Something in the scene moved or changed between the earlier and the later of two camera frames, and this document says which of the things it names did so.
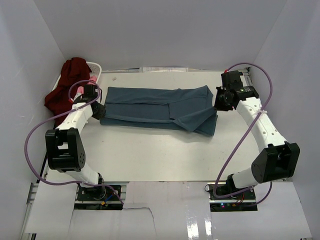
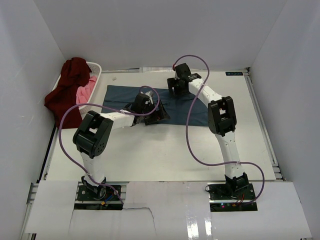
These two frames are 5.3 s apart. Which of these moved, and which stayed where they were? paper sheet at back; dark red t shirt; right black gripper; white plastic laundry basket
Moved: right black gripper
Stayed: dark red t shirt; white plastic laundry basket; paper sheet at back
